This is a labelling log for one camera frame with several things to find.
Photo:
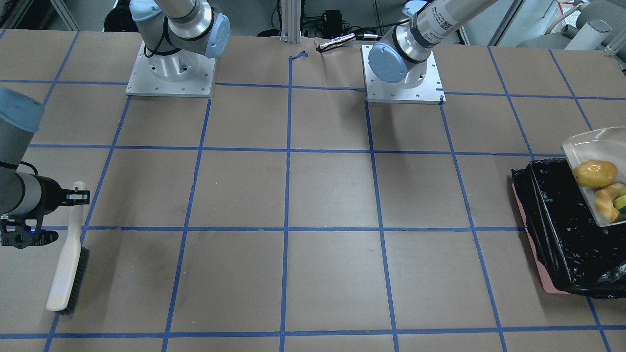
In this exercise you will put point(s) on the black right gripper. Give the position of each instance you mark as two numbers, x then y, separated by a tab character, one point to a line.
49	195

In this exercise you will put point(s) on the beige hand brush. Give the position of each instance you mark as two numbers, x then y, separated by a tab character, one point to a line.
72	263

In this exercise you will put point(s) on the yellow lemon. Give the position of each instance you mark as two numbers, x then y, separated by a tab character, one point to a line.
595	174

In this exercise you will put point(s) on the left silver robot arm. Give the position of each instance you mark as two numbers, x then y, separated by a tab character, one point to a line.
401	55

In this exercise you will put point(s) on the black lined trash bin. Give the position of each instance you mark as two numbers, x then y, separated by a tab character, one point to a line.
579	256

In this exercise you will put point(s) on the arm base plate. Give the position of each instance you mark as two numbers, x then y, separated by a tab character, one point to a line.
183	74
421	85

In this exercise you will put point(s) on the aluminium frame post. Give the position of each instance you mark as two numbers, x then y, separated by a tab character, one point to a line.
291	21

